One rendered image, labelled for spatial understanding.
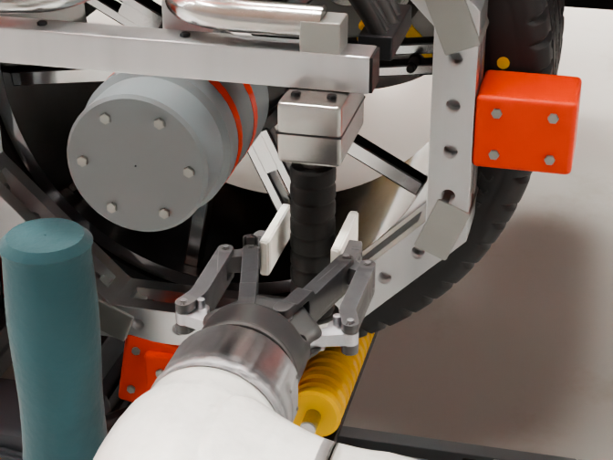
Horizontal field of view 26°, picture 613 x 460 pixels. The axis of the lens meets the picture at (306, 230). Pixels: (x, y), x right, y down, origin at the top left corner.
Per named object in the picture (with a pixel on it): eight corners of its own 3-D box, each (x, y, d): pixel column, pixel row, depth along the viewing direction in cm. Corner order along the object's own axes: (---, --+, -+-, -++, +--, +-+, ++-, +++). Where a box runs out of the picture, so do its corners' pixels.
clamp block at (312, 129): (364, 125, 108) (366, 63, 106) (340, 169, 100) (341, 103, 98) (304, 120, 109) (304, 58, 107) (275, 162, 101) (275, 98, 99)
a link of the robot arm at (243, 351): (284, 496, 84) (306, 442, 89) (283, 373, 80) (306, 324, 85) (147, 475, 86) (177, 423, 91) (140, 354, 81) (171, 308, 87)
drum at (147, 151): (279, 154, 133) (277, 18, 127) (215, 249, 115) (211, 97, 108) (146, 141, 136) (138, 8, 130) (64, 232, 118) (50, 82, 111)
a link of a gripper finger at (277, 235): (268, 277, 103) (259, 275, 103) (291, 236, 109) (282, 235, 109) (268, 242, 102) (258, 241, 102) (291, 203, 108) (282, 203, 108)
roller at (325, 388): (387, 316, 163) (389, 275, 161) (334, 455, 138) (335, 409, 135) (341, 310, 165) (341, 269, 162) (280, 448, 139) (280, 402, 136)
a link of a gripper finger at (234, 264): (254, 277, 101) (216, 273, 102) (271, 247, 106) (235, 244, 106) (254, 259, 101) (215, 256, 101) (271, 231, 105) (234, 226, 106)
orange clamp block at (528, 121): (481, 136, 128) (576, 144, 126) (471, 168, 121) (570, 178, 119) (485, 67, 125) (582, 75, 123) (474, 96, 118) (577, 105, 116)
